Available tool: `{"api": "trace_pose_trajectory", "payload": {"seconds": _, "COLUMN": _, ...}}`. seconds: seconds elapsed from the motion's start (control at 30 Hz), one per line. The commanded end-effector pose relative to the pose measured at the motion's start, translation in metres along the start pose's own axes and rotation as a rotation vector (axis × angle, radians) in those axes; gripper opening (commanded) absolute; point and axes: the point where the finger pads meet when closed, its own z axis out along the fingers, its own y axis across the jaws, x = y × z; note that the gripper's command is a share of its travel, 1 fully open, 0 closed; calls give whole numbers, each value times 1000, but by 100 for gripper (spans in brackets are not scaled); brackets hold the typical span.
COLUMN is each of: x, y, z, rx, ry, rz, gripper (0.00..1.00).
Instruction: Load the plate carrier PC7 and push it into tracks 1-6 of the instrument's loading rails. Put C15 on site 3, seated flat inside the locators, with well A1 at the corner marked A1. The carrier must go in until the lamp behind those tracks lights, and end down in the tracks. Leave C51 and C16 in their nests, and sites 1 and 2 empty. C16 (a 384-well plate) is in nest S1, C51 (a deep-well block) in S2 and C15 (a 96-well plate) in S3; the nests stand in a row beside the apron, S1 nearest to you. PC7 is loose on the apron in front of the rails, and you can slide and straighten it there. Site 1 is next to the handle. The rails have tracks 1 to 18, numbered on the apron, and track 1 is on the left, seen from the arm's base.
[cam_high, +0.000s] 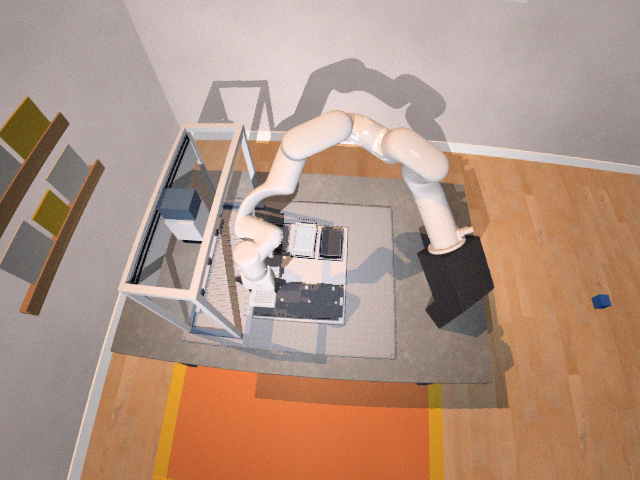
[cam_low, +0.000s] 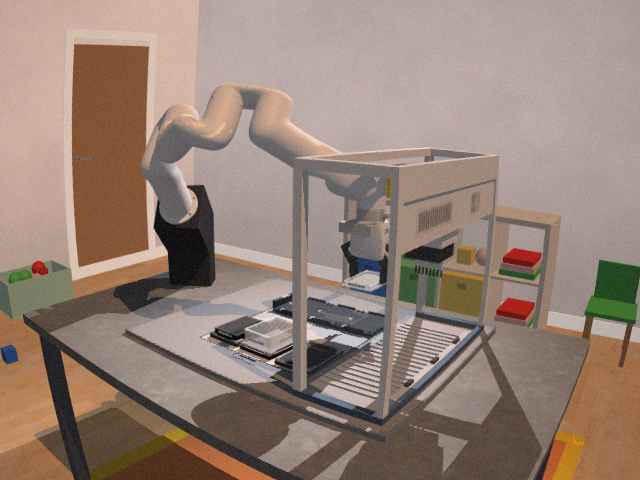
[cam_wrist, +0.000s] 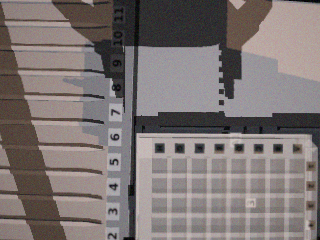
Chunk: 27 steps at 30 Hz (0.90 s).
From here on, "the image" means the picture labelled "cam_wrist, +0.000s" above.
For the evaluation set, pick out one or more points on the dark grey plate carrier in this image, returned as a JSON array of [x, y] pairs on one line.
[[315, 131]]

